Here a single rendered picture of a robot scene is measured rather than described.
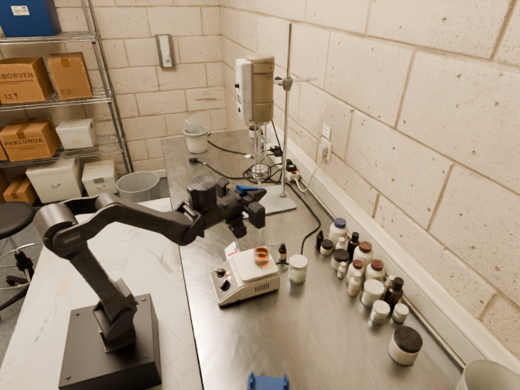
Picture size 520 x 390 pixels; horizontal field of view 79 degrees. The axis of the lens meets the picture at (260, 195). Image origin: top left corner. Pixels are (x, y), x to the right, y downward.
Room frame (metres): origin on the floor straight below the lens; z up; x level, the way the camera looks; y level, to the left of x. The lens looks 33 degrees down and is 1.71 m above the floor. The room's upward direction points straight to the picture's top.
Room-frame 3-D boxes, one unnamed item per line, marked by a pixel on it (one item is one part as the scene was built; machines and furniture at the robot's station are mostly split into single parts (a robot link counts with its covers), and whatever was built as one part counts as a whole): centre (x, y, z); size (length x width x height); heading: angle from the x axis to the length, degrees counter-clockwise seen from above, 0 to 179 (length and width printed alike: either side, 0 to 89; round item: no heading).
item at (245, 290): (0.70, 0.04, 0.94); 0.22 x 0.13 x 0.08; 110
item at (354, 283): (0.66, -0.29, 0.94); 0.03 x 0.03 x 0.09
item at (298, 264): (0.72, -0.12, 0.94); 0.06 x 0.06 x 0.08
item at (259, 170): (1.17, 0.00, 1.17); 0.07 x 0.07 x 0.25
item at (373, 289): (0.63, -0.34, 0.93); 0.06 x 0.06 x 0.07
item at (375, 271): (0.69, -0.36, 0.95); 0.06 x 0.06 x 0.10
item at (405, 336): (0.47, -0.38, 0.94); 0.07 x 0.07 x 0.07
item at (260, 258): (0.71, -0.01, 1.02); 0.06 x 0.05 x 0.08; 92
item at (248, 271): (0.71, 0.02, 0.98); 0.12 x 0.12 x 0.01; 20
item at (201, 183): (0.59, 0.15, 1.29); 0.11 x 0.08 x 0.12; 131
